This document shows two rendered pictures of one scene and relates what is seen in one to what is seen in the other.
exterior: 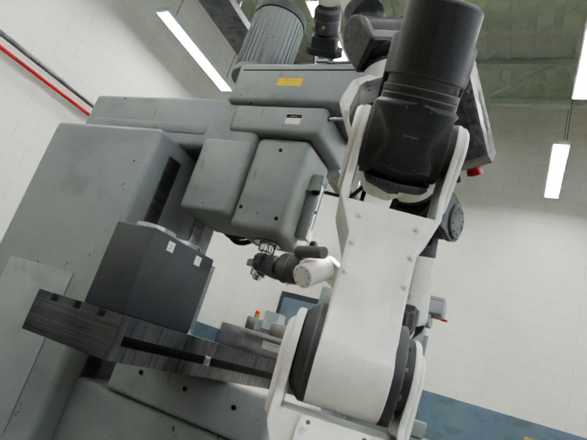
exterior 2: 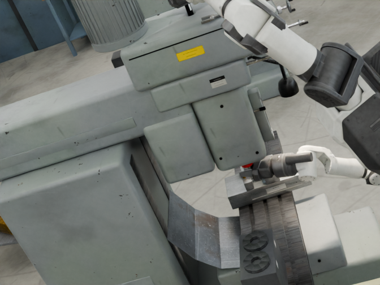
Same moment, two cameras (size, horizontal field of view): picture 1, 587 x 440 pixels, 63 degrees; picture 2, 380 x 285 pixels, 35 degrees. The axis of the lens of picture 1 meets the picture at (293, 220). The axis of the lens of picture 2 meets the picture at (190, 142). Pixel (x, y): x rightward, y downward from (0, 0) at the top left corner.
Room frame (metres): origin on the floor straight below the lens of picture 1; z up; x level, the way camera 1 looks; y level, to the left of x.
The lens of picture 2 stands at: (-0.37, 0.76, 2.53)
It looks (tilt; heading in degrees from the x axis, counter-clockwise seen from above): 29 degrees down; 344
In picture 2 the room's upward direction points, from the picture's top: 23 degrees counter-clockwise
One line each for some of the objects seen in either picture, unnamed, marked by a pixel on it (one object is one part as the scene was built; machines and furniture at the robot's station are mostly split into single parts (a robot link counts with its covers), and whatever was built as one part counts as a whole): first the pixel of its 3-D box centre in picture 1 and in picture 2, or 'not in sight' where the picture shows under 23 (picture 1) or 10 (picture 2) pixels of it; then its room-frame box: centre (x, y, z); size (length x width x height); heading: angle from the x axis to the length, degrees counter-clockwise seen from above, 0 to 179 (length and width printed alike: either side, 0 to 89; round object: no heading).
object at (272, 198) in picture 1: (281, 195); (228, 119); (1.46, 0.06, 1.47); 0.21 x 0.19 x 0.32; 152
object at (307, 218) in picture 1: (311, 208); (260, 115); (1.40, -0.04, 1.45); 0.04 x 0.04 x 0.21; 62
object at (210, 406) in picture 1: (217, 396); (277, 243); (1.46, 0.05, 0.84); 0.50 x 0.35 x 0.12; 62
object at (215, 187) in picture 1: (232, 189); (180, 133); (1.55, 0.23, 1.47); 0.24 x 0.19 x 0.26; 152
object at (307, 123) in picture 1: (290, 138); (199, 72); (1.48, 0.09, 1.68); 0.34 x 0.24 x 0.10; 62
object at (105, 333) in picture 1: (233, 362); (270, 221); (1.47, 0.04, 0.94); 1.24 x 0.23 x 0.08; 152
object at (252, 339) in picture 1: (276, 342); (266, 177); (1.62, -0.07, 1.04); 0.35 x 0.15 x 0.11; 65
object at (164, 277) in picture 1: (155, 276); (263, 271); (1.12, 0.26, 1.08); 0.22 x 0.12 x 0.20; 149
